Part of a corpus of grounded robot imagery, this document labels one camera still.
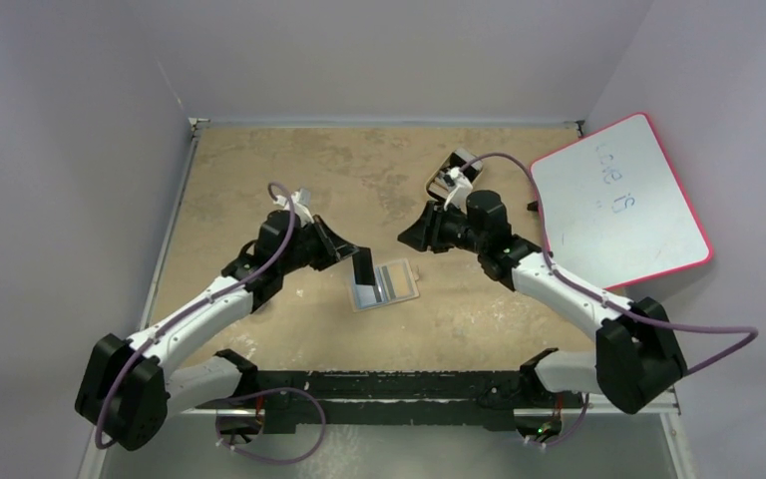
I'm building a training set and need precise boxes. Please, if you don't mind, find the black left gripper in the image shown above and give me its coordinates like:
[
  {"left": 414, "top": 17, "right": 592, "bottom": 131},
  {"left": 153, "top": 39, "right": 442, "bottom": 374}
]
[{"left": 279, "top": 216, "right": 357, "bottom": 275}]

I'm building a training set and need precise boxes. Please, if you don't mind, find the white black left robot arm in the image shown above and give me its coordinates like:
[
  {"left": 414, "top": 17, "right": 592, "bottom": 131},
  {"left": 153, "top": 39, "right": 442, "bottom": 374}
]
[{"left": 75, "top": 210, "right": 375, "bottom": 451}]

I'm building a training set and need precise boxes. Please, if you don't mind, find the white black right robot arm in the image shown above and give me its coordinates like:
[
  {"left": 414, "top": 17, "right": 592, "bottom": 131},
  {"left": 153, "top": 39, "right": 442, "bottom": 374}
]
[{"left": 397, "top": 190, "right": 688, "bottom": 414}]

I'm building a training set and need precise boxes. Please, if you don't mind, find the beige oval card tray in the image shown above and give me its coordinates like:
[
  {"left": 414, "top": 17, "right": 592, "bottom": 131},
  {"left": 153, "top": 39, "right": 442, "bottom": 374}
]
[{"left": 425, "top": 155, "right": 450, "bottom": 201}]

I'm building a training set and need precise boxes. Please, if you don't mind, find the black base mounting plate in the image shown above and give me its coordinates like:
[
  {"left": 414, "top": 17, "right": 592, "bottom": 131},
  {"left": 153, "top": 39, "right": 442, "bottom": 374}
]
[{"left": 213, "top": 370, "right": 582, "bottom": 434}]

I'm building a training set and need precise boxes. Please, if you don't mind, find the pink framed whiteboard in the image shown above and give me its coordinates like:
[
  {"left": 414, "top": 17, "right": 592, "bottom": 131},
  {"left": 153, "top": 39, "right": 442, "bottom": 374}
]
[{"left": 530, "top": 113, "right": 713, "bottom": 288}]

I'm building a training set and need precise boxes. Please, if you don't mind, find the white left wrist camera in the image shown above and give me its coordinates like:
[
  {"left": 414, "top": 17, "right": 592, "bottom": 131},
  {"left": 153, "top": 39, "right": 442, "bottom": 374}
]
[{"left": 290, "top": 188, "right": 313, "bottom": 225}]

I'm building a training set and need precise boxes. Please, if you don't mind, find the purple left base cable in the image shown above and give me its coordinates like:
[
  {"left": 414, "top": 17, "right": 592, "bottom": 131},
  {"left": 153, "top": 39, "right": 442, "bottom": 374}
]
[{"left": 213, "top": 386, "right": 329, "bottom": 466}]

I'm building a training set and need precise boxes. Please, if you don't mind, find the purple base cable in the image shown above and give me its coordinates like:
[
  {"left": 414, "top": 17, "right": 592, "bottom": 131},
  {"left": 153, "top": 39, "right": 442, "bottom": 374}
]
[
  {"left": 522, "top": 373, "right": 587, "bottom": 451},
  {"left": 213, "top": 386, "right": 329, "bottom": 466}
]

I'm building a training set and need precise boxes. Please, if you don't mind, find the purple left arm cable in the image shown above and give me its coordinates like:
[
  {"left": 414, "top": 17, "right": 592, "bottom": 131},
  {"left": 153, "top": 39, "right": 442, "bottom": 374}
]
[{"left": 95, "top": 182, "right": 298, "bottom": 451}]

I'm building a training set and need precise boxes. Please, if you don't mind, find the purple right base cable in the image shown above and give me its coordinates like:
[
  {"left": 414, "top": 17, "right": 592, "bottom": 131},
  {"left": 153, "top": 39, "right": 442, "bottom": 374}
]
[{"left": 522, "top": 373, "right": 587, "bottom": 451}]

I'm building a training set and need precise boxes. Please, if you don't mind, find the aluminium frame rail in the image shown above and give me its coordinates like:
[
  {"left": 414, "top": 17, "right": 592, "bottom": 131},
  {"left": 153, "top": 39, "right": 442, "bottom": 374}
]
[{"left": 95, "top": 366, "right": 681, "bottom": 416}]

